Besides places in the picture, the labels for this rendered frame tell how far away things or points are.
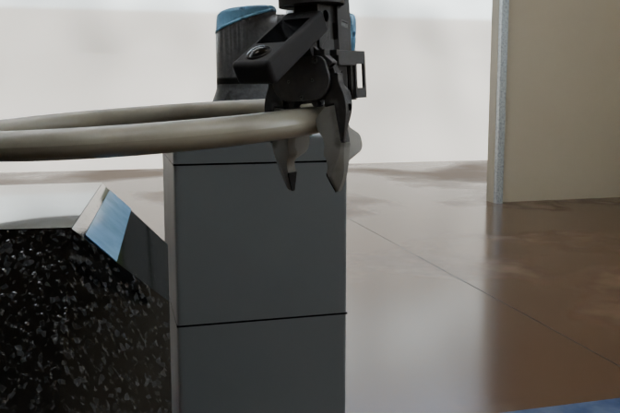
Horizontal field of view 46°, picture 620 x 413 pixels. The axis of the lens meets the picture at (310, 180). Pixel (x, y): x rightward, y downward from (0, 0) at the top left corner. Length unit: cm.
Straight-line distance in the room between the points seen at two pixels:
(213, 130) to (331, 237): 104
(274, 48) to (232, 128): 9
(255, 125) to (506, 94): 573
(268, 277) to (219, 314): 14
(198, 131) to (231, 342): 107
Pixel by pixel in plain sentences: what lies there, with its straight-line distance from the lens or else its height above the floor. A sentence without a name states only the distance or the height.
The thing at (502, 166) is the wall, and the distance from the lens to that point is 642.
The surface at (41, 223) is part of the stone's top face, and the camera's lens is 72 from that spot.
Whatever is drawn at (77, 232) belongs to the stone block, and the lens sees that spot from 70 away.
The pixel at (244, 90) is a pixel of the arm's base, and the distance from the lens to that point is 176.
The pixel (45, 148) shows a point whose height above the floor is 90.
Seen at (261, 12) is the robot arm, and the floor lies 114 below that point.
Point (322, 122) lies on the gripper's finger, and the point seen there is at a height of 92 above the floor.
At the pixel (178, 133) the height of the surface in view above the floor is 91.
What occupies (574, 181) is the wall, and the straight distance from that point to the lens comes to 688.
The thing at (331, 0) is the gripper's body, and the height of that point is 104.
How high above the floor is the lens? 95
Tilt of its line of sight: 7 degrees down
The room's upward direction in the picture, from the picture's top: straight up
